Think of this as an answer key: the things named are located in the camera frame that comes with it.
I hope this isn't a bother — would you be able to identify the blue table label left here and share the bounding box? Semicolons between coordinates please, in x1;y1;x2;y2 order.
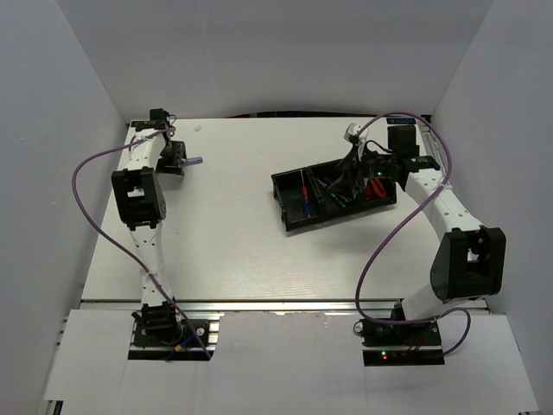
130;120;151;129

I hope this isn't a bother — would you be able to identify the black green precision screwdriver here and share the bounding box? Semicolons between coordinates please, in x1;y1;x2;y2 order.
315;177;352;208

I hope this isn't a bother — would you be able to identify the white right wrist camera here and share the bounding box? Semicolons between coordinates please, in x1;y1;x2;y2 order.
344;122;365;145

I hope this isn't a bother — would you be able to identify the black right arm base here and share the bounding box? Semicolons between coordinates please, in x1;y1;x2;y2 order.
353;319;445;367

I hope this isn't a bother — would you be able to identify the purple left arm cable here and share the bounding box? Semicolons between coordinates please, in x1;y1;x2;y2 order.
72;112;213;361

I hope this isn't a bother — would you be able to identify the blue table label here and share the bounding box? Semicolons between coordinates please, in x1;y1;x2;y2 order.
130;120;151;129
386;117;416;125

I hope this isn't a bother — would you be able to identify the red folding knife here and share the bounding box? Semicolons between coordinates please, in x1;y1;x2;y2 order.
365;178;387;201

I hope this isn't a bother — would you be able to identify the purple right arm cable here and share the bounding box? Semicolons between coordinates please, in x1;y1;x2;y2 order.
354;114;473;358

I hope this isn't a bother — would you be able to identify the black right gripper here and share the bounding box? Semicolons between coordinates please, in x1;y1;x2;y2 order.
327;144;397;200

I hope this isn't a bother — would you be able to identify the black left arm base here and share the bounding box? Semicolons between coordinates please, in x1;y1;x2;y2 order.
128;302;219;362

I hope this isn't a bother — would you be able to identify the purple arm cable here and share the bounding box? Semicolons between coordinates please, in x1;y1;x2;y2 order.
72;112;213;361
354;114;473;358

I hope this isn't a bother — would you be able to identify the blue table label right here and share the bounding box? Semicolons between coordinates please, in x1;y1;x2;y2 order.
386;117;416;125

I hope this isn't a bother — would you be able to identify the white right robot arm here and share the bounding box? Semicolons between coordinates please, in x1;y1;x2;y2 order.
330;123;506;345

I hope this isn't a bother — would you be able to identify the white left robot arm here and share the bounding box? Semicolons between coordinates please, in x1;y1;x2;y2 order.
111;108;186;345

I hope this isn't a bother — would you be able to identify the blue handled screwdriver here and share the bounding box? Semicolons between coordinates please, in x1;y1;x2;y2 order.
300;169;313;218
182;156;203;167

